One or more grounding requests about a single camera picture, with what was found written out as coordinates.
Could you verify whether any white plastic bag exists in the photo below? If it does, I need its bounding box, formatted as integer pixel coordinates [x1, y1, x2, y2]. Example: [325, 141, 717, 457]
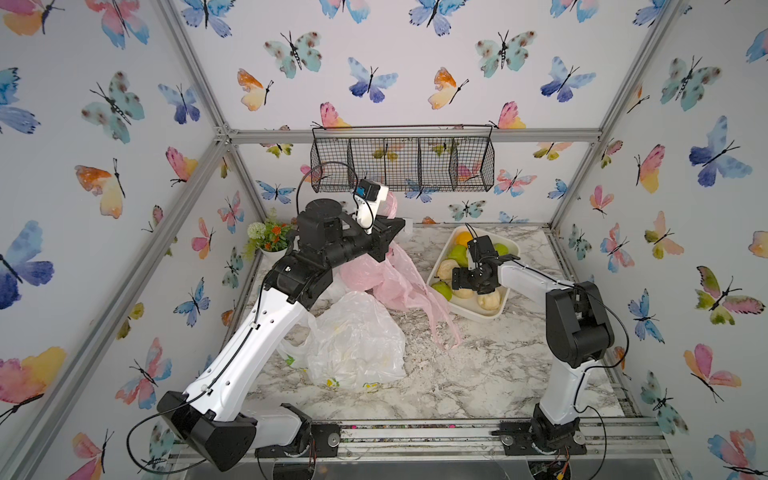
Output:
[277, 291, 406, 390]

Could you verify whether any potted flower plant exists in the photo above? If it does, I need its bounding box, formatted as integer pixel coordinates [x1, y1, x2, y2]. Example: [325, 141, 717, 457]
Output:
[242, 209, 295, 260]

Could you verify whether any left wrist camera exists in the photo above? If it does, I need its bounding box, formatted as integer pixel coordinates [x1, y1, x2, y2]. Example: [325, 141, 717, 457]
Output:
[353, 179, 389, 233]

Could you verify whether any pink plastic bag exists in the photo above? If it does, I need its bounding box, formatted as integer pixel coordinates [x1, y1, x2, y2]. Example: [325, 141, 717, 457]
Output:
[337, 191, 463, 350]

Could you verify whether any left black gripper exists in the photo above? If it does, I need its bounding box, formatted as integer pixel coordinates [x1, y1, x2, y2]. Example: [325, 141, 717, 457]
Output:
[317, 215, 400, 274]

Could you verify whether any beige pear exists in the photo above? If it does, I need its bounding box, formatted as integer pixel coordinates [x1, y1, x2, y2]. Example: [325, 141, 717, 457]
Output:
[436, 259, 460, 285]
[477, 291, 501, 311]

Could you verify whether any green pear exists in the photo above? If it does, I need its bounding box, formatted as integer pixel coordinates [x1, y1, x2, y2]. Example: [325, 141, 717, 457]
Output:
[493, 243, 509, 256]
[447, 244, 469, 268]
[431, 281, 454, 301]

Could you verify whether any black wire basket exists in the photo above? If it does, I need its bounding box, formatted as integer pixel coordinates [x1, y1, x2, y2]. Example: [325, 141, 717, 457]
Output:
[304, 124, 496, 193]

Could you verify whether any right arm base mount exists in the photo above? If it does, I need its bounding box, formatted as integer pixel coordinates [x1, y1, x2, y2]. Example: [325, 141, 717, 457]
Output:
[491, 419, 587, 456]

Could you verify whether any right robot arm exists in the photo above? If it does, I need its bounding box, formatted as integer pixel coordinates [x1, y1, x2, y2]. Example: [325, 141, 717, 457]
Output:
[451, 235, 614, 438]

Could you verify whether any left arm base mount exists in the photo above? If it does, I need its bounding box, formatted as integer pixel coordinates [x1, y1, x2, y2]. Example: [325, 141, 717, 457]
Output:
[252, 405, 341, 459]

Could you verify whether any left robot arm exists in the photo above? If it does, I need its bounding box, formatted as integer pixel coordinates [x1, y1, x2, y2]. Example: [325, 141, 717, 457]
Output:
[157, 199, 406, 472]

